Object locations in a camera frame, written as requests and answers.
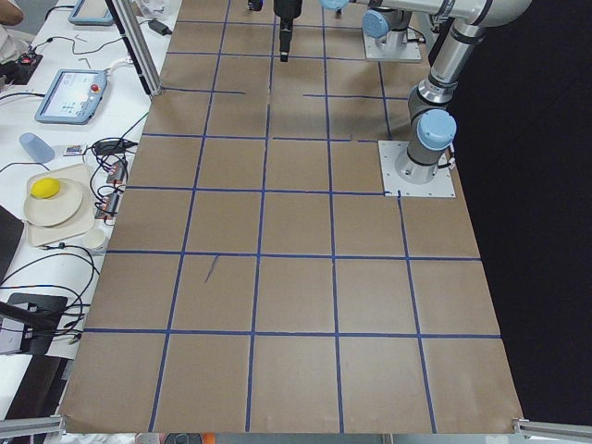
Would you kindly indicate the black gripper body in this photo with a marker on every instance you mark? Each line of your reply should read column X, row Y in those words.
column 286, row 10

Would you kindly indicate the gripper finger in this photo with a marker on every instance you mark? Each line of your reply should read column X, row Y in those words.
column 285, row 37

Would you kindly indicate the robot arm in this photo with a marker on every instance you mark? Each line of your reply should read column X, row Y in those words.
column 433, row 127
column 387, row 26

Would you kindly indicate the black power adapter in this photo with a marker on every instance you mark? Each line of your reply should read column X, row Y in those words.
column 159, row 27

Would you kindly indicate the blue teach pendant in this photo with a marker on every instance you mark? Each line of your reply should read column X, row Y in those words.
column 73, row 97
column 90, row 13

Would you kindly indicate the blue plastic cup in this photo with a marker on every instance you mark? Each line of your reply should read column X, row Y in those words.
column 37, row 149

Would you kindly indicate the cream tray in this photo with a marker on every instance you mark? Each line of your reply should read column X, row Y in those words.
column 79, row 223

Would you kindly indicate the white paper cup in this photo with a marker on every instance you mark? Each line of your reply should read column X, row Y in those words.
column 95, row 241

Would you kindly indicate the yellow lemon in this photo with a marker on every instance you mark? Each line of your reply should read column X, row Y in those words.
column 45, row 188

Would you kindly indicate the cream plate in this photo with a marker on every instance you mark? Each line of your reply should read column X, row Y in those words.
column 56, row 210

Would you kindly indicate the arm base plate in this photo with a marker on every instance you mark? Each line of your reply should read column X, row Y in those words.
column 396, row 46
column 402, row 177

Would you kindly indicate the aluminium frame post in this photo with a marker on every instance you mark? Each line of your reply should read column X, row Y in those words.
column 131, row 33

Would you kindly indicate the black camera stand base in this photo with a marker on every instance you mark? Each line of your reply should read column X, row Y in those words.
column 29, row 322

